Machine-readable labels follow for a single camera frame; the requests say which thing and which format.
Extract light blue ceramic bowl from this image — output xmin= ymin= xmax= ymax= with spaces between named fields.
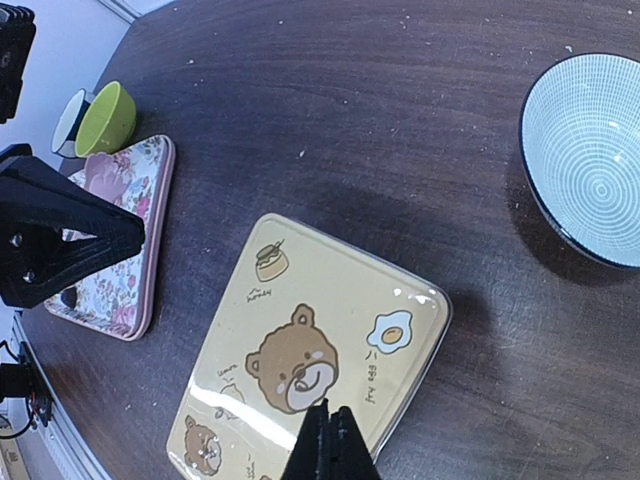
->
xmin=518 ymin=53 xmax=639 ymax=270

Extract lime green plastic bowl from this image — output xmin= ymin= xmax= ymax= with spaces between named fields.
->
xmin=75 ymin=81 xmax=137 ymax=158

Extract dark rose chocolate lower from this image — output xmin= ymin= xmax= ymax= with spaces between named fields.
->
xmin=60 ymin=289 xmax=77 ymax=309

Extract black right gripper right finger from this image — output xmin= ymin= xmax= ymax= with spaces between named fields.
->
xmin=329 ymin=406 xmax=381 ymax=480

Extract front aluminium frame rail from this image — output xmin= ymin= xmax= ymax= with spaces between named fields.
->
xmin=10 ymin=311 xmax=112 ymax=480

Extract cardboard boxes in background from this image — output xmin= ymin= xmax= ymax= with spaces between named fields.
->
xmin=1 ymin=416 xmax=30 ymax=480

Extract pink floral serving tray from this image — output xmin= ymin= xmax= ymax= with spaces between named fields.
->
xmin=44 ymin=135 xmax=176 ymax=342

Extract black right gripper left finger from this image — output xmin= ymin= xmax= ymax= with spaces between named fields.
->
xmin=281 ymin=400 xmax=330 ymax=480

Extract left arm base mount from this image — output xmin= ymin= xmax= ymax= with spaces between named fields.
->
xmin=1 ymin=340 xmax=53 ymax=440

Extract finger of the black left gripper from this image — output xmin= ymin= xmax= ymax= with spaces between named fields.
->
xmin=1 ymin=236 xmax=143 ymax=308
xmin=1 ymin=144 xmax=145 ymax=244

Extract bear print tin lid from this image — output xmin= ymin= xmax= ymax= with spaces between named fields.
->
xmin=166 ymin=213 xmax=452 ymax=479

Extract white round cup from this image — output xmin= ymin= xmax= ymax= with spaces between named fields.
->
xmin=51 ymin=89 xmax=95 ymax=159

